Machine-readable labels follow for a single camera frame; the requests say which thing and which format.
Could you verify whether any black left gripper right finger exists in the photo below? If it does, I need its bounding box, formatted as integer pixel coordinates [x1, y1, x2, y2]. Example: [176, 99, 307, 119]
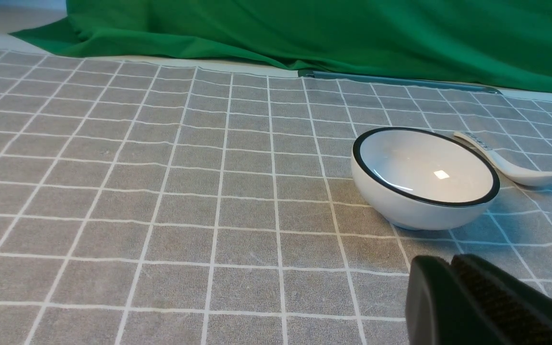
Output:
[450, 254, 552, 345]

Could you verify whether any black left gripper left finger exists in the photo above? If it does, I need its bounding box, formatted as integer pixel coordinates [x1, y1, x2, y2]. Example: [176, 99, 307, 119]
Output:
[405, 255, 510, 345]

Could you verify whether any black-rimmed white bowl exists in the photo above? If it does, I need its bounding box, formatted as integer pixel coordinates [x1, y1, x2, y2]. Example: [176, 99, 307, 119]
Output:
[351, 127, 500, 231]

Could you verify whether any white ceramic spoon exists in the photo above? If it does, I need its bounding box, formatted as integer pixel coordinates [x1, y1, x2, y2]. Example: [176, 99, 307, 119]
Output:
[453, 131, 552, 187]

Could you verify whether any green backdrop cloth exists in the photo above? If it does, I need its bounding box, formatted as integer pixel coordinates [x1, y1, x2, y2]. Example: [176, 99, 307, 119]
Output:
[12, 0, 552, 92]

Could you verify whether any grey checked tablecloth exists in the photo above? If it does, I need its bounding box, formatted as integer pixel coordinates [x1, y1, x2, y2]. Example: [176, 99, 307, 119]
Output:
[0, 51, 552, 345]

